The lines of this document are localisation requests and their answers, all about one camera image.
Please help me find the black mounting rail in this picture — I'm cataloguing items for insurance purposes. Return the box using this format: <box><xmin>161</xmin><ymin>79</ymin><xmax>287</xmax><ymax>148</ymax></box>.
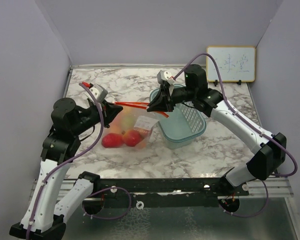
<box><xmin>78</xmin><ymin>171</ymin><xmax>249</xmax><ymax>209</ymax></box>

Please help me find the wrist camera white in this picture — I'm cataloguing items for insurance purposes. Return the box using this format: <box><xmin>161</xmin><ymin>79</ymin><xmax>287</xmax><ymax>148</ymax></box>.
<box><xmin>157</xmin><ymin>70</ymin><xmax>175</xmax><ymax>95</ymax></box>
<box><xmin>82</xmin><ymin>82</ymin><xmax>108</xmax><ymax>103</ymax></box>

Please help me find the purple cable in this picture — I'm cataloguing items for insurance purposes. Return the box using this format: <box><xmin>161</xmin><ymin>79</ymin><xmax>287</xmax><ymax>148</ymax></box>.
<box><xmin>25</xmin><ymin>83</ymin><xmax>105</xmax><ymax>240</ymax></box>
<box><xmin>174</xmin><ymin>53</ymin><xmax>298</xmax><ymax>177</ymax></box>

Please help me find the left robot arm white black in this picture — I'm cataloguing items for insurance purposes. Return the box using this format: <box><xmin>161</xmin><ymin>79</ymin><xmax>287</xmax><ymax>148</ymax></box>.
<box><xmin>9</xmin><ymin>97</ymin><xmax>123</xmax><ymax>240</ymax></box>

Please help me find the clear zip bag orange zipper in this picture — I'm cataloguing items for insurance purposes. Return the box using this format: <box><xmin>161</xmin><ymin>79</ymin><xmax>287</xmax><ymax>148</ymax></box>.
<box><xmin>100</xmin><ymin>101</ymin><xmax>169</xmax><ymax>150</ymax></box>

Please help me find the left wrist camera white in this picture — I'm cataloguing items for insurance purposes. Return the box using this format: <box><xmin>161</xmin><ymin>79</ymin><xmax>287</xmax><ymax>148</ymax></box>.
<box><xmin>82</xmin><ymin>82</ymin><xmax>108</xmax><ymax>103</ymax></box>

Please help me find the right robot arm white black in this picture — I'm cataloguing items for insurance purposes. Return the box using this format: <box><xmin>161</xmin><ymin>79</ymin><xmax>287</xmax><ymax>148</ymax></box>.
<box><xmin>147</xmin><ymin>64</ymin><xmax>287</xmax><ymax>196</ymax></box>

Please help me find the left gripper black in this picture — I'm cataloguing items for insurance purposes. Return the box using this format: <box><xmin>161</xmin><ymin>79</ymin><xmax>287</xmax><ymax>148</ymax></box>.
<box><xmin>71</xmin><ymin>98</ymin><xmax>123</xmax><ymax>136</ymax></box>

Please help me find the small whiteboard wooden frame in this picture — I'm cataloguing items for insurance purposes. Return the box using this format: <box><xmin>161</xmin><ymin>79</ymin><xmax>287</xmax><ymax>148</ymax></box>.
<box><xmin>206</xmin><ymin>46</ymin><xmax>256</xmax><ymax>83</ymax></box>

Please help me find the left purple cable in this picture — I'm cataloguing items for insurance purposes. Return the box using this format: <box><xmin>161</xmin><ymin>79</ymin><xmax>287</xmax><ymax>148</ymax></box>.
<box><xmin>25</xmin><ymin>83</ymin><xmax>105</xmax><ymax>240</ymax></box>

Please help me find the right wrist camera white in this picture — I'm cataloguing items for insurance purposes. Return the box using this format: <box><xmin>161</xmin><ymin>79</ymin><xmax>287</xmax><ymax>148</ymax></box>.
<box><xmin>157</xmin><ymin>70</ymin><xmax>175</xmax><ymax>95</ymax></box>

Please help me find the blue white plastic basket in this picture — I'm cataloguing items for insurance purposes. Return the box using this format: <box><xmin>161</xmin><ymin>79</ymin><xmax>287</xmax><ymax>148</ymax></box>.
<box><xmin>149</xmin><ymin>83</ymin><xmax>207</xmax><ymax>150</ymax></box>

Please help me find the red toy pepper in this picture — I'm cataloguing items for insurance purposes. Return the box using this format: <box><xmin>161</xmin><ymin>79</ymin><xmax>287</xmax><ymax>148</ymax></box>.
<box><xmin>101</xmin><ymin>133</ymin><xmax>124</xmax><ymax>148</ymax></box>

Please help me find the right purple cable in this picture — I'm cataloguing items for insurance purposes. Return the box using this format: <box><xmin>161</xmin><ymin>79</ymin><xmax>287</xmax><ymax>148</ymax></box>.
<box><xmin>174</xmin><ymin>53</ymin><xmax>298</xmax><ymax>177</ymax></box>

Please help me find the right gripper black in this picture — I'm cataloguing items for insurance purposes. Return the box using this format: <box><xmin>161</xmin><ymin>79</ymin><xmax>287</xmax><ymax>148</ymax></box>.
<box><xmin>147</xmin><ymin>84</ymin><xmax>196</xmax><ymax>113</ymax></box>

